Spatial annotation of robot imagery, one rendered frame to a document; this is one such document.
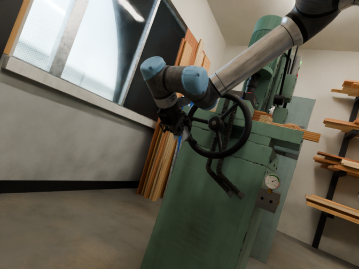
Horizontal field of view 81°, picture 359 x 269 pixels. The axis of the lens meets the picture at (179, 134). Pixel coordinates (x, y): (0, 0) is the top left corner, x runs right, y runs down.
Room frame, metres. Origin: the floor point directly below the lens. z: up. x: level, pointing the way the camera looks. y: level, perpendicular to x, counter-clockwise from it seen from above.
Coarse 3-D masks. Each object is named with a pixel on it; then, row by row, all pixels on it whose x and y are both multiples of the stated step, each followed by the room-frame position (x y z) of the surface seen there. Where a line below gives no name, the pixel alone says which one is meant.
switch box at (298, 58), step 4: (292, 56) 1.34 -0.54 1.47; (296, 56) 1.33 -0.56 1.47; (300, 56) 1.32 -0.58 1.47; (292, 60) 1.34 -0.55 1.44; (296, 60) 1.33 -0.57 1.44; (300, 60) 1.34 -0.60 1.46; (288, 64) 1.35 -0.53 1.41; (296, 64) 1.32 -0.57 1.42; (296, 68) 1.32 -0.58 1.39; (292, 72) 1.33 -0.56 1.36; (296, 72) 1.34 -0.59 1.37
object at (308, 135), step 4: (276, 124) 1.07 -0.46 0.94; (304, 132) 1.00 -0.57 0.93; (308, 132) 1.00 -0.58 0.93; (312, 132) 0.99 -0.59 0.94; (304, 136) 1.00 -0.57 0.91; (308, 136) 0.99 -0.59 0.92; (312, 136) 0.99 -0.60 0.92; (316, 136) 0.98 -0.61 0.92; (320, 136) 0.97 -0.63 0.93; (312, 140) 0.99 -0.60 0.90; (316, 140) 0.98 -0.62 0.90
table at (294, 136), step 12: (228, 120) 0.93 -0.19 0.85; (240, 120) 0.91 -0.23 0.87; (252, 120) 0.98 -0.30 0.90; (252, 132) 0.97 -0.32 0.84; (264, 132) 0.94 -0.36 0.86; (276, 132) 0.92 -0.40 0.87; (288, 132) 0.90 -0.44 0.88; (300, 132) 0.88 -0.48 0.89; (276, 144) 1.06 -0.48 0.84; (288, 144) 0.95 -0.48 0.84; (300, 144) 0.87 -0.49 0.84
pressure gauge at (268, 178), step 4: (268, 176) 0.85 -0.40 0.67; (272, 176) 0.85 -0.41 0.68; (276, 176) 0.84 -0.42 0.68; (264, 180) 0.85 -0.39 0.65; (268, 180) 0.85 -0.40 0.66; (272, 180) 0.84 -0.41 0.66; (276, 180) 0.84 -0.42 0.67; (280, 180) 0.83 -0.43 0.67; (268, 184) 0.85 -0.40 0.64; (272, 184) 0.84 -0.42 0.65; (276, 184) 0.83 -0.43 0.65; (280, 184) 0.83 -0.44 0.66; (268, 188) 0.87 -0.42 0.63; (272, 188) 0.84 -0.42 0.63; (276, 188) 0.83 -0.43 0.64; (268, 192) 0.86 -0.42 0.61
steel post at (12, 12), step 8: (0, 0) 1.07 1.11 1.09; (8, 0) 1.10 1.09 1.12; (16, 0) 1.13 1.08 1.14; (0, 8) 1.08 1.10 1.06; (8, 8) 1.11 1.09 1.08; (16, 8) 1.14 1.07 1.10; (0, 16) 1.09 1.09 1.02; (8, 16) 1.12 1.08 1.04; (16, 16) 1.15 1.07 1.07; (0, 24) 1.10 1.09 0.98; (8, 24) 1.13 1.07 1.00; (0, 32) 1.11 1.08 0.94; (8, 32) 1.14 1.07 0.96; (0, 40) 1.12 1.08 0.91; (0, 48) 1.13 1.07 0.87; (0, 56) 1.15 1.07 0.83
